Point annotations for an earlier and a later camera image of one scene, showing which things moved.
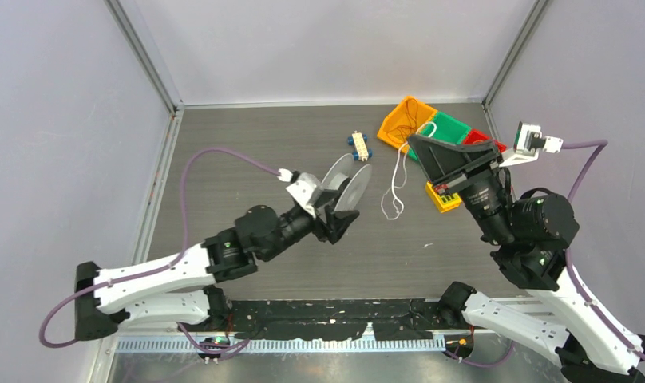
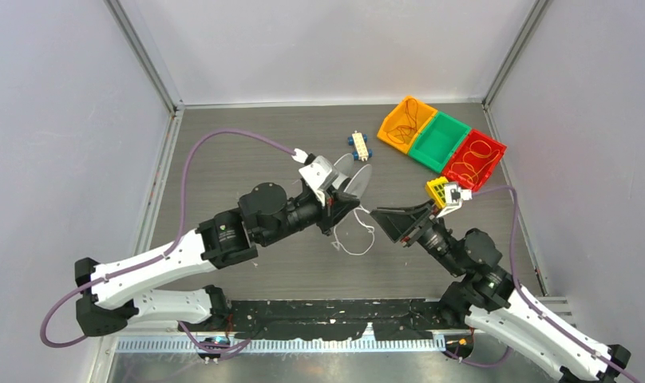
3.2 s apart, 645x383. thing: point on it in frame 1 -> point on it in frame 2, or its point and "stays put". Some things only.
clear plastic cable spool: (350, 186) stays put
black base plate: (334, 319) stays put
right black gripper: (449, 165) -> (397, 222)
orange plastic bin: (404, 120) stays put
